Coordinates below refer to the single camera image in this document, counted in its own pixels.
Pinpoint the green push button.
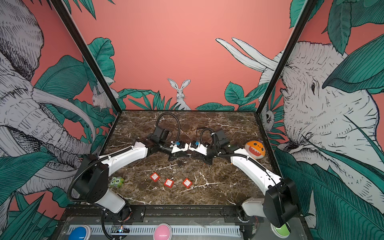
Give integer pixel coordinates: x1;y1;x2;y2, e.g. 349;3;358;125
270;224;291;239

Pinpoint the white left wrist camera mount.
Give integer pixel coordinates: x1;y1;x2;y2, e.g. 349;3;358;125
171;141;189;154

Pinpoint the orange shark plush toy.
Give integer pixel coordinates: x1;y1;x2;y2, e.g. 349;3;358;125
245;141;266;160

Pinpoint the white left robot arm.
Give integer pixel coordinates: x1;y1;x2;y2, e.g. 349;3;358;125
67;127;189;221

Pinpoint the white slotted cable duct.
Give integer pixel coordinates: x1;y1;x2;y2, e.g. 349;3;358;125
64;224;242;238

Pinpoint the black corner frame post right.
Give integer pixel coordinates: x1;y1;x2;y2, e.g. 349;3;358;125
256;0;318;116

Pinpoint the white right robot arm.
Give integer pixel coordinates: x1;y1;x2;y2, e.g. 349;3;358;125
189;128;301;228

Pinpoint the red padlock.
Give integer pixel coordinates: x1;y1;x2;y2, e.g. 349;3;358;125
164;179;174;188
183;178;193;189
151;173;160;182

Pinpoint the blue push button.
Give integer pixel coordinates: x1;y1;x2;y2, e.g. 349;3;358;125
68;225;92;240

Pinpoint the black corrugated cable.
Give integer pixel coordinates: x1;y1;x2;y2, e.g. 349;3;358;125
155;112;181;143
199;127;215;146

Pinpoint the black corrugated cable left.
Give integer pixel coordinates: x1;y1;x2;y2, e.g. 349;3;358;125
155;112;181;143

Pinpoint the black corner frame post left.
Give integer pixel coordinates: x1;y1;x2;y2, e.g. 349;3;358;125
50;0;122;114

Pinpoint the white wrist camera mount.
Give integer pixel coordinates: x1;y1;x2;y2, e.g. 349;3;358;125
189;141;208;156
171;141;189;154

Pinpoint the pink push button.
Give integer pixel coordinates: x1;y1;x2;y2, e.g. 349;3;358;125
153;223;173;240

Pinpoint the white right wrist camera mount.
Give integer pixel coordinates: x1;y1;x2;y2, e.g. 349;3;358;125
189;141;208;156

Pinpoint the black corner frame post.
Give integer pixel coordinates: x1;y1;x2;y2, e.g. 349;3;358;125
256;0;318;116
50;0;122;114

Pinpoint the black corrugated cable right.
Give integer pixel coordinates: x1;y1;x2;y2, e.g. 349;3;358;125
199;127;215;146

